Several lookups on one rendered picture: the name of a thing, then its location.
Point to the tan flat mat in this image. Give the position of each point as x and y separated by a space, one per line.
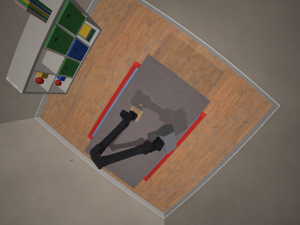
138 111

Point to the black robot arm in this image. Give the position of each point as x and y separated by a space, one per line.
109 159

